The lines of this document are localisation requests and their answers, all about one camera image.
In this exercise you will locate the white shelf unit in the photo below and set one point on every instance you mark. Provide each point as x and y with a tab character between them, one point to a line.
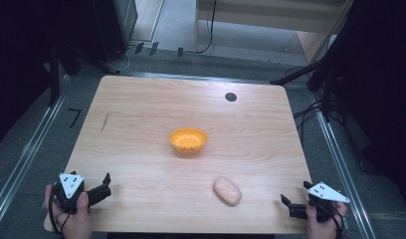
270	16

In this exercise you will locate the aluminium floor rail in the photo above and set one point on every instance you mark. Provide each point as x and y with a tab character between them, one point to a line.
191	77
339	166
27	156

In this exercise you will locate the dark curtain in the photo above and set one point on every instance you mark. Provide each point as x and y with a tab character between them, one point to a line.
380	83
22	49

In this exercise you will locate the black metal stand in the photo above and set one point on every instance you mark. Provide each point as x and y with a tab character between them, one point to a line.
54	76
326	83

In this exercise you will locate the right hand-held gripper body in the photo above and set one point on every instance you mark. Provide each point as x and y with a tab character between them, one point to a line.
325	194

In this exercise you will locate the black round table grommet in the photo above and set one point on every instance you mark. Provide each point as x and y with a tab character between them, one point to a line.
231	97

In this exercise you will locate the pink oval soap bar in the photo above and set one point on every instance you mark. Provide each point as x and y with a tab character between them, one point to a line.
227	191

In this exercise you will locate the person's left hand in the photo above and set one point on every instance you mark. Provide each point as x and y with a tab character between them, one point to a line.
76	222

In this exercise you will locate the dark cabinet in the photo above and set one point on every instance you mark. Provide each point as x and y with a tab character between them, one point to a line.
116	26

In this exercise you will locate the person's right hand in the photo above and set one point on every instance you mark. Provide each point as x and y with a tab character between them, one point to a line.
320	229

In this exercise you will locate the small black tape piece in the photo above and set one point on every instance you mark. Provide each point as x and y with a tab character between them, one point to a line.
180	52
153	48
139	47

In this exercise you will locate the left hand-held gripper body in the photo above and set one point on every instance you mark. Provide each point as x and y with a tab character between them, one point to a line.
71	184

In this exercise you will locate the orange plastic bowl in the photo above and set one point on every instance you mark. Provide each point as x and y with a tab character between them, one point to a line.
188	138

